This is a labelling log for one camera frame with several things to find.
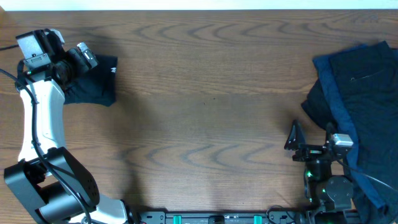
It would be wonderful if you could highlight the black folded garment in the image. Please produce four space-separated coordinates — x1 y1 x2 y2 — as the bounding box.
301 41 397 223

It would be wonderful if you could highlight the dark teal t-shirt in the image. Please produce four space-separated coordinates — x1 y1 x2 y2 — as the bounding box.
64 55 118 107

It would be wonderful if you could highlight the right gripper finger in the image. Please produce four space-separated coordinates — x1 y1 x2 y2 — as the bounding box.
325 122 338 140
284 119 306 151

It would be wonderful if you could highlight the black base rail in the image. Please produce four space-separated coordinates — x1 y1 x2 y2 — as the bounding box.
135 210 361 224

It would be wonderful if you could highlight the navy blue folded garment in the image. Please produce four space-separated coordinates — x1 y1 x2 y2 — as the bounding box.
313 44 386 208

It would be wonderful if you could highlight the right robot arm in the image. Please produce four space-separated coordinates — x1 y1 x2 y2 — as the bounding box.
284 119 354 223

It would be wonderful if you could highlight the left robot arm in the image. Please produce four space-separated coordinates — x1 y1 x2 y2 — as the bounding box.
4 29 134 223

